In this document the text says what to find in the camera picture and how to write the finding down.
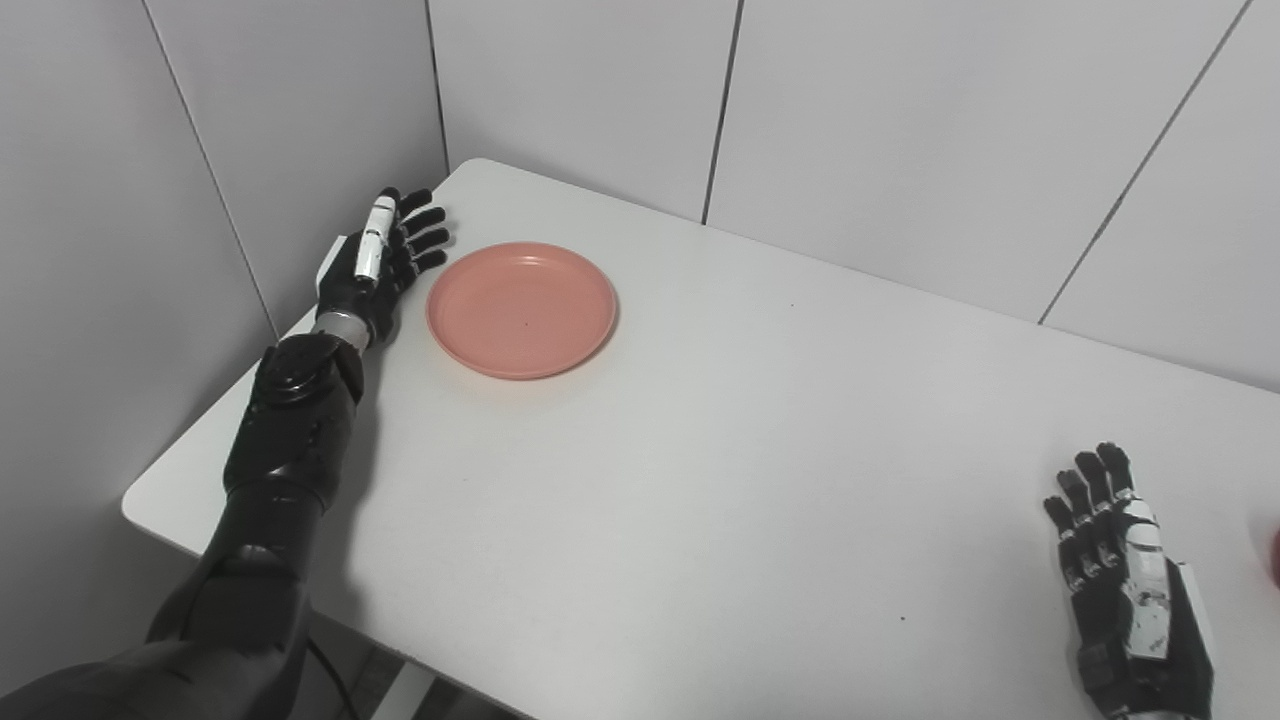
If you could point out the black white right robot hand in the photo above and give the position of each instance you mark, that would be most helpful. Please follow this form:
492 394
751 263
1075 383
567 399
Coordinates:
1110 620

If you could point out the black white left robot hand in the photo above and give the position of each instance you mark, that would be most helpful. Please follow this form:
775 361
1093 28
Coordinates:
350 295

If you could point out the pink round plate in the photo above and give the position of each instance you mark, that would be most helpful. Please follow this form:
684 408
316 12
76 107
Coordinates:
520 310

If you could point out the red apple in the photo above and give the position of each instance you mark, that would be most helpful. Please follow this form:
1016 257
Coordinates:
1276 556

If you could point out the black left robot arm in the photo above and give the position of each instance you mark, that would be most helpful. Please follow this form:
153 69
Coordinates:
280 450

